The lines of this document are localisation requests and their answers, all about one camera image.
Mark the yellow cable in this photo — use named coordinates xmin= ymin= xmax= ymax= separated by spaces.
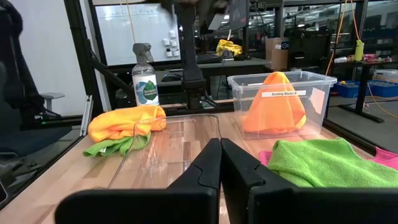
xmin=324 ymin=0 xmax=349 ymax=77
xmin=350 ymin=0 xmax=398 ymax=119

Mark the yellow cloth bundle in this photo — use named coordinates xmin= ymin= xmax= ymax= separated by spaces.
xmin=215 ymin=39 xmax=243 ymax=57

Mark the orange microfiber towel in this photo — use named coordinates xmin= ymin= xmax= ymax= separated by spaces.
xmin=242 ymin=71 xmax=307 ymax=135

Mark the lime green bottle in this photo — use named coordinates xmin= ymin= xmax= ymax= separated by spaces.
xmin=354 ymin=39 xmax=366 ymax=62

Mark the black keyboard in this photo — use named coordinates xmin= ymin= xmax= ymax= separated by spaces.
xmin=195 ymin=53 xmax=223 ymax=63

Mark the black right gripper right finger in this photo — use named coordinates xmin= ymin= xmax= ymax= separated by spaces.
xmin=220 ymin=138 xmax=398 ymax=224

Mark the yellow microfiber towel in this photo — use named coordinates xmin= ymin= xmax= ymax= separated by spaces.
xmin=88 ymin=105 xmax=167 ymax=143

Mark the black metal frame post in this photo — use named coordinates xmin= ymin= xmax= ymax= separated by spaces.
xmin=63 ymin=0 xmax=105 ymax=118

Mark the pink microfiber towel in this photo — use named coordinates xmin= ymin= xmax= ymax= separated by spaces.
xmin=258 ymin=146 xmax=398 ymax=170

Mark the blue storage bin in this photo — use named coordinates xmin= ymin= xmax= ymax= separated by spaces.
xmin=333 ymin=80 xmax=398 ymax=99

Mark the clear spray bottle grey trigger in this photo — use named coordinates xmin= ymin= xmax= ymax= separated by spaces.
xmin=131 ymin=42 xmax=160 ymax=107

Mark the dark office chair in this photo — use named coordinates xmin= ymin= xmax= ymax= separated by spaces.
xmin=0 ymin=0 xmax=74 ymax=175

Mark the aluminium rail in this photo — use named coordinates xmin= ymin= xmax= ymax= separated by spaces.
xmin=80 ymin=95 xmax=94 ymax=138

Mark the whiteboard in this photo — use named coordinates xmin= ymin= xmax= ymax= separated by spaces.
xmin=94 ymin=3 xmax=182 ymax=67

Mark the low clear plastic basket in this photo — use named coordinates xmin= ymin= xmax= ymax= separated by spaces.
xmin=93 ymin=113 xmax=223 ymax=190

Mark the grey office desk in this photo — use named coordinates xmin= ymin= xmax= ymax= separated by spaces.
xmin=154 ymin=57 xmax=272 ymax=82

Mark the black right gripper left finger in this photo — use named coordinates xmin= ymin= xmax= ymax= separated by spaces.
xmin=55 ymin=138 xmax=222 ymax=224

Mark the small green microfiber towel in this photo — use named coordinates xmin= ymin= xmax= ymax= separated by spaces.
xmin=83 ymin=131 xmax=152 ymax=157

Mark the clear labelled storage bin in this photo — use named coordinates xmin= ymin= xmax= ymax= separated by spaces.
xmin=227 ymin=70 xmax=338 ymax=141

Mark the cardboard box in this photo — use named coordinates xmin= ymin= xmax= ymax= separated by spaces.
xmin=264 ymin=37 xmax=290 ymax=71

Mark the computer monitor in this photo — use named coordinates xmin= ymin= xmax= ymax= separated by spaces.
xmin=228 ymin=0 xmax=250 ymax=31

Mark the large green microfiber towel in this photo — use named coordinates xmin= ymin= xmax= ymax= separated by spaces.
xmin=266 ymin=137 xmax=398 ymax=189

